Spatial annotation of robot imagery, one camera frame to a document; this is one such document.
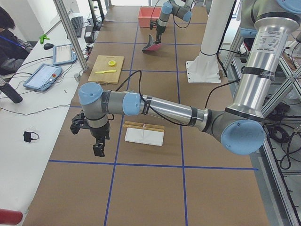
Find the pink wiping cloth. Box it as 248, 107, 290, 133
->
142, 34, 161, 51

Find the blue teach pendant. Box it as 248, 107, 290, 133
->
53, 44, 77, 66
23, 64, 63, 91

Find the black power adapter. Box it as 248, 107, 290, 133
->
84, 25, 94, 43

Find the black keyboard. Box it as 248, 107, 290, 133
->
71, 16, 83, 38

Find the yellow round lid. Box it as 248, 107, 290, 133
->
108, 60, 116, 66

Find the wooden cutting board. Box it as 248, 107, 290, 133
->
88, 55, 124, 84

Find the aluminium frame post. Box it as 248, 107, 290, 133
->
53, 0, 88, 72

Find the small black clip device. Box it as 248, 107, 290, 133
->
23, 131, 40, 143

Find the green clamp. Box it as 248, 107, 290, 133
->
39, 34, 50, 44

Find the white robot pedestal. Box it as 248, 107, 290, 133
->
186, 0, 236, 83

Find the seated person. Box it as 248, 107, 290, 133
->
0, 8, 33, 76

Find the red cylinder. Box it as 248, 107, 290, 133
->
0, 209, 23, 225

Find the black computer mouse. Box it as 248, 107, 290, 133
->
43, 43, 54, 50

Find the yellow plastic knife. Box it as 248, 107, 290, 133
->
95, 69, 117, 74

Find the far blue teach pendant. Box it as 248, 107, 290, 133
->
53, 44, 77, 66

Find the black water bottle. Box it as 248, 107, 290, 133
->
0, 78, 23, 104

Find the white rectangular tray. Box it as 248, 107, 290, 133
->
125, 128, 164, 146

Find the pink plastic bin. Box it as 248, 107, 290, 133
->
138, 7, 161, 28

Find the near blue teach pendant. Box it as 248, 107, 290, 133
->
23, 64, 63, 91

